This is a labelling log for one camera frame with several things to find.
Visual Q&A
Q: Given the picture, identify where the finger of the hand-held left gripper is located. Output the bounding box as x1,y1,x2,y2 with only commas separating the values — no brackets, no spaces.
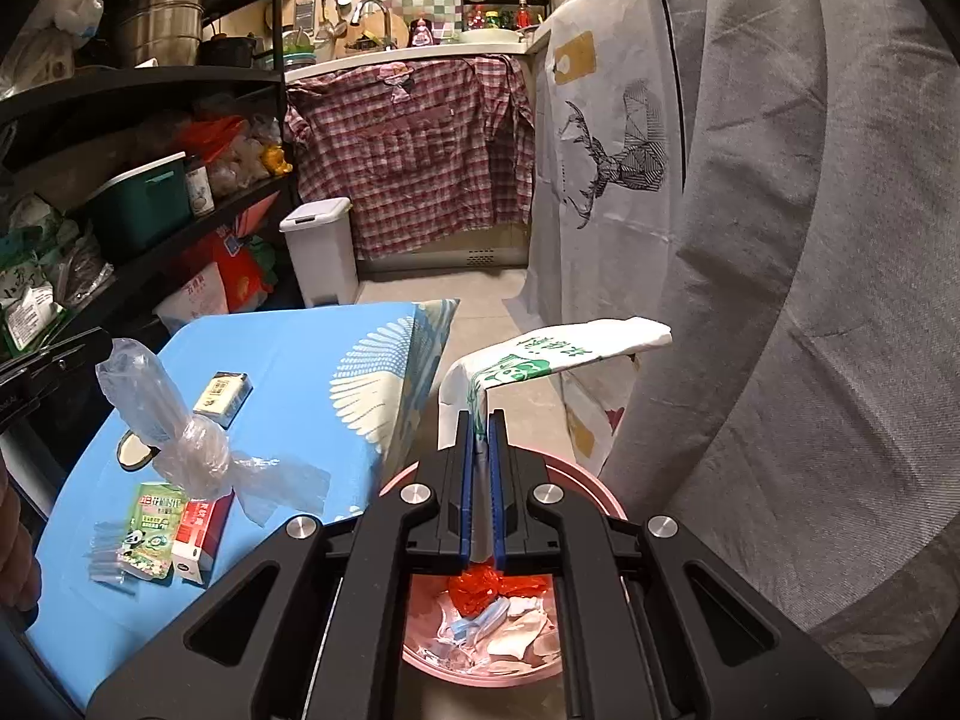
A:
0,326,113,398

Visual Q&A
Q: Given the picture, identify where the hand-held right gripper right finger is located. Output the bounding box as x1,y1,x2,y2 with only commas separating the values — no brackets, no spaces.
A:
487,409,877,720

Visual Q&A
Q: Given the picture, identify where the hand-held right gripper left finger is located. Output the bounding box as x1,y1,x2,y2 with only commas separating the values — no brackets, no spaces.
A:
86,409,477,720

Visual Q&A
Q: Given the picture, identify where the red plastic bag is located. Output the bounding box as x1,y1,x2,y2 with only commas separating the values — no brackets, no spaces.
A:
446,566,552,616

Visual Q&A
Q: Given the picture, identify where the pink plastic bin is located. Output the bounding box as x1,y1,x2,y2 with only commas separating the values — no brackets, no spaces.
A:
379,457,631,691

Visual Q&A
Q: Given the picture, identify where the pale blue wrapper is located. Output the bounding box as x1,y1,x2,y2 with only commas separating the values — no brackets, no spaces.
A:
439,604,511,650

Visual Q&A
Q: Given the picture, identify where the white paper wrapper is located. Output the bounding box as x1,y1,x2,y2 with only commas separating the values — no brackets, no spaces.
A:
487,592,560,672

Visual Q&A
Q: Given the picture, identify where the clear plastic bag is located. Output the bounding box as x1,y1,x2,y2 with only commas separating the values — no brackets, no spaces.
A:
95,337,331,526

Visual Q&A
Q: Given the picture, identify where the white plastic bag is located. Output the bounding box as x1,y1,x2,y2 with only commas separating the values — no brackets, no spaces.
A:
437,316,672,451
0,0,106,83

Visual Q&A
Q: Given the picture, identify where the small cream box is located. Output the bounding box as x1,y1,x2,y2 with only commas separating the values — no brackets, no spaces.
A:
193,371,254,421

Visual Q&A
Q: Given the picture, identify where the green sachet packet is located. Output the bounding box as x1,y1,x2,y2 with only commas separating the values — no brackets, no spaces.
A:
124,481,188,580

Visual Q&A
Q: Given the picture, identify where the red and white box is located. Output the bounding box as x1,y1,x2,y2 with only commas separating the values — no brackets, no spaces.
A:
171,496,235,587

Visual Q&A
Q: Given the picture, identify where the green and white packet bag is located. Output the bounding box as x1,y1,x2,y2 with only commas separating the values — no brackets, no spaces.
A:
0,195,113,361

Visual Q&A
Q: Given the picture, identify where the white sack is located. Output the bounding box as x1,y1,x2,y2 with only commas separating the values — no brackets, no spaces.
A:
154,259,230,335

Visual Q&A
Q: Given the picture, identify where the green storage box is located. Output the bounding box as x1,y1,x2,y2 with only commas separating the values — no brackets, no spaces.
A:
86,152,194,256

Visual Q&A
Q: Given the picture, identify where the blue patterned tablecloth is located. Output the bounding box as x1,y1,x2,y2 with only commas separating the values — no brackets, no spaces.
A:
22,298,460,720

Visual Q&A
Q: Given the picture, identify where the red sack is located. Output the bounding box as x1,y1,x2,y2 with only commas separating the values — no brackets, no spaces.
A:
217,229,278,312

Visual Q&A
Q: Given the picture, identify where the white jar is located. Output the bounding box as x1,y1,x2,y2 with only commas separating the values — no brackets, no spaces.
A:
184,156,215,217

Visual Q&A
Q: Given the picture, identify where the red shelf bag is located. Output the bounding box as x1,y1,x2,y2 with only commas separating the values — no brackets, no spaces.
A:
176,116,248,158

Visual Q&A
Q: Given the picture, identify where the white deer print cloth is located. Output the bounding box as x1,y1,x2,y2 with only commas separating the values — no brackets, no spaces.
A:
502,0,687,481

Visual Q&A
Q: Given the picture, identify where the white lidded bin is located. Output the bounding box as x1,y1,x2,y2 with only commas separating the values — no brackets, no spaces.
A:
279,197,359,308

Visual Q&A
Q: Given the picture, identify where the black metal shelf rack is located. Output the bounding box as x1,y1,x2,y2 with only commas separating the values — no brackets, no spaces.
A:
0,0,297,361

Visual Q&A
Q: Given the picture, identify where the red plaid shirt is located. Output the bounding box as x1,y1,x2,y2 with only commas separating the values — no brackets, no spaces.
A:
285,56,537,260

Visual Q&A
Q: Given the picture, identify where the black pot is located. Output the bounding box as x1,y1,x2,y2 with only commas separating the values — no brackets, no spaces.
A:
199,34,260,68

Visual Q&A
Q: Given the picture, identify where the metal bucket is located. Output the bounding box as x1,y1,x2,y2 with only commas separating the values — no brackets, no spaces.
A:
120,0,207,68

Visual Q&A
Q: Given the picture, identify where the grey cloth curtain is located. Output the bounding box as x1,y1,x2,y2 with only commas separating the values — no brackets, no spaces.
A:
600,0,960,661

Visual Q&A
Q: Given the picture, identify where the metal faucet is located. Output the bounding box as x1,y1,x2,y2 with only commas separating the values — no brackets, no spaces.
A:
349,0,392,50

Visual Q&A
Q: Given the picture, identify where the black spice rack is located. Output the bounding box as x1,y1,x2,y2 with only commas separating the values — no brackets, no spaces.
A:
460,0,552,35

